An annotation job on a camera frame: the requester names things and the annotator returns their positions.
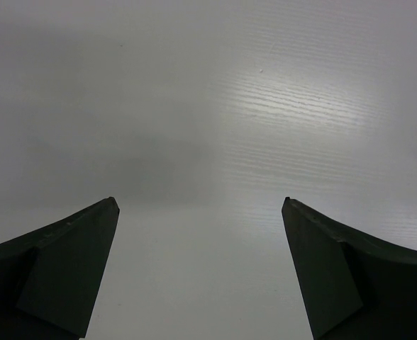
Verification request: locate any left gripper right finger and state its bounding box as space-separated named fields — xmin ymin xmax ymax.
xmin=282 ymin=197 xmax=417 ymax=339

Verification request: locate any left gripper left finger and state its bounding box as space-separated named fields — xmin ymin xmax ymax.
xmin=0 ymin=197 xmax=120 ymax=339

